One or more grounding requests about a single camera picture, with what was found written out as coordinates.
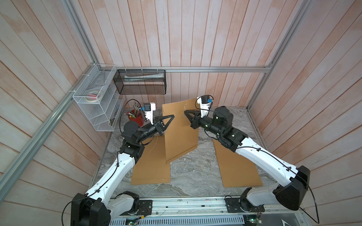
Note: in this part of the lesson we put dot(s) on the horizontal aluminium wall rail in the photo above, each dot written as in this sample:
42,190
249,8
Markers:
195,69

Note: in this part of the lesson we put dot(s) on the bundle of coloured pencils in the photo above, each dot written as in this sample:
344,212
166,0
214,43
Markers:
137,108

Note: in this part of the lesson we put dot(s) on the tape roll on shelf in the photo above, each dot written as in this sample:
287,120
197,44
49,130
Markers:
93,96

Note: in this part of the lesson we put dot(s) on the black mesh wall basket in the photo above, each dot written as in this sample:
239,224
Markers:
140,82

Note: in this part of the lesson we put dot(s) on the red metal pencil bucket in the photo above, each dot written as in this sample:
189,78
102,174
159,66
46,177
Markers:
139,120

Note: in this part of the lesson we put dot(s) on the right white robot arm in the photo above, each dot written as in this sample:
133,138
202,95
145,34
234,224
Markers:
292,182

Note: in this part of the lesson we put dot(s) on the brown kraft file bag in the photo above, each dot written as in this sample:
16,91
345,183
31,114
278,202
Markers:
152,168

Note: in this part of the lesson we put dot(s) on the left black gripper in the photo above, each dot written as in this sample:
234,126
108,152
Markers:
159,126

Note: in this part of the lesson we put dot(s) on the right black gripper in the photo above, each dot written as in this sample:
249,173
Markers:
196,122

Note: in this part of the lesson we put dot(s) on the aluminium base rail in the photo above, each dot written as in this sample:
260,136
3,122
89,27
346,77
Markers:
186,207

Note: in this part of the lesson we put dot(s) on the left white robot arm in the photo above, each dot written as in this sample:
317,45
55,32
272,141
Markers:
96,207

